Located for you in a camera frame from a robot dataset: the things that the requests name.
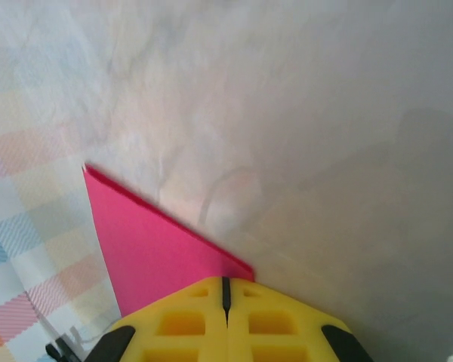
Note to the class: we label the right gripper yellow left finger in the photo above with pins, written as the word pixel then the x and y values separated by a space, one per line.
pixel 181 313

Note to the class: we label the pink paper sheet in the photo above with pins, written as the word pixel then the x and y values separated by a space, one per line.
pixel 147 249

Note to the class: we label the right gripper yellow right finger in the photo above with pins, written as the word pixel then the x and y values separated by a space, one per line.
pixel 287 316

